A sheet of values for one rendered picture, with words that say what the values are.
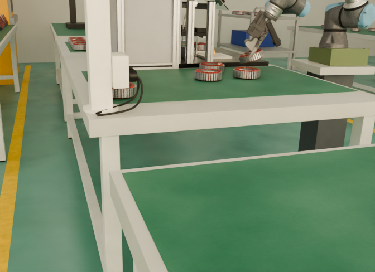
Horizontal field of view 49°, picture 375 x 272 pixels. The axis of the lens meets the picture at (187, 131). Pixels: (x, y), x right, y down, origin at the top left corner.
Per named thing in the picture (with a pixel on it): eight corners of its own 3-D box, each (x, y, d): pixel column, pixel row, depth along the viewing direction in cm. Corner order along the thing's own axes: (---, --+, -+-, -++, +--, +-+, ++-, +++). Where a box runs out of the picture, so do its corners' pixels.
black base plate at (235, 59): (219, 51, 266) (219, 47, 266) (268, 66, 209) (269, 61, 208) (147, 52, 251) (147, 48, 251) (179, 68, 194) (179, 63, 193)
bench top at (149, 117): (186, 45, 339) (186, 39, 338) (392, 114, 141) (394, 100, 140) (56, 47, 307) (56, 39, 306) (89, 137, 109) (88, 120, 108)
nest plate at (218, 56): (220, 54, 228) (220, 52, 228) (232, 58, 215) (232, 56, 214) (195, 55, 223) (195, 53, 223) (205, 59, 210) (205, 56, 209)
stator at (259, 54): (263, 54, 194) (261, 47, 193) (265, 58, 183) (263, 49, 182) (240, 62, 196) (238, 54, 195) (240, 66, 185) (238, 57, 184)
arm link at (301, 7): (296, 3, 194) (280, -8, 188) (315, 1, 185) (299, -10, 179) (290, 19, 195) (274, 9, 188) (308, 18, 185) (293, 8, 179)
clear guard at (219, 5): (212, 9, 254) (213, -2, 253) (229, 10, 233) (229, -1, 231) (161, 8, 244) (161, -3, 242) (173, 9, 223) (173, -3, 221)
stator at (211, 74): (192, 76, 172) (193, 67, 171) (219, 77, 173) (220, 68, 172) (195, 81, 161) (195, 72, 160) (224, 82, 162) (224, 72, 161)
